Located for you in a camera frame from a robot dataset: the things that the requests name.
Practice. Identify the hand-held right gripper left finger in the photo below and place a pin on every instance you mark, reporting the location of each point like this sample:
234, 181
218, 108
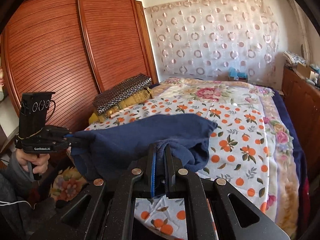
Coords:
153, 170

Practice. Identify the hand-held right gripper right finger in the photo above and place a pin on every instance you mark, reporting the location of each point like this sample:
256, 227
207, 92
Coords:
168, 165

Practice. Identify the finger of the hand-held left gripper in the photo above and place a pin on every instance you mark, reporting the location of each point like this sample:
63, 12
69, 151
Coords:
69, 136
77, 143

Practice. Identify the navy printed t-shirt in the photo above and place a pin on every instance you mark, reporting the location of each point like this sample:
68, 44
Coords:
140, 132

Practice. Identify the person's left forearm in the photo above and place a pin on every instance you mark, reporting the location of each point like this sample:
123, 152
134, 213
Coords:
15, 177

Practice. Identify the person's left hand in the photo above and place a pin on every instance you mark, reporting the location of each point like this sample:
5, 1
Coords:
23, 158

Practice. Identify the gold patterned pillow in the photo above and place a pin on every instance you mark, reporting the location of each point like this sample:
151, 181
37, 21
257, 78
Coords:
140, 98

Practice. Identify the orange fruit print blanket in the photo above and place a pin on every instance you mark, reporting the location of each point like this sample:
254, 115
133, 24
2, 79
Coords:
237, 140

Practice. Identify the wooden slatted wardrobe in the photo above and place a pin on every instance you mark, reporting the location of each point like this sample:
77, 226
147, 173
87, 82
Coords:
62, 42

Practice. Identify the person's grey pants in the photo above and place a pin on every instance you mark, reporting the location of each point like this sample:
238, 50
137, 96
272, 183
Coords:
12, 222

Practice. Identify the small blue box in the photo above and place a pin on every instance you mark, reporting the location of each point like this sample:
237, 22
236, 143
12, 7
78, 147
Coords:
237, 75

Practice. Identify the navy bed sheet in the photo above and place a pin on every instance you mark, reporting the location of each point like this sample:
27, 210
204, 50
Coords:
290, 120

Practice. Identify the dark red cloth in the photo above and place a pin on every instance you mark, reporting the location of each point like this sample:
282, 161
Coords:
305, 187

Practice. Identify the sheer circle-patterned curtain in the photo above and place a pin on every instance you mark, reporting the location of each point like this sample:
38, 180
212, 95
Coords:
212, 30

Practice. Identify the wooden cabinet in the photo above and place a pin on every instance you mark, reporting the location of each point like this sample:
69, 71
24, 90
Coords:
300, 105

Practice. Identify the cardboard box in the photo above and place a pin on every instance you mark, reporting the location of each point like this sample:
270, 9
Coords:
305, 71

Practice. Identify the folded patterned cloth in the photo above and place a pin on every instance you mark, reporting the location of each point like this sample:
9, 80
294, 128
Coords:
295, 58

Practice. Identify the pale teal clutter pile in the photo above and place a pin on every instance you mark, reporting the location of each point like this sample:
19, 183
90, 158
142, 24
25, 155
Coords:
315, 76

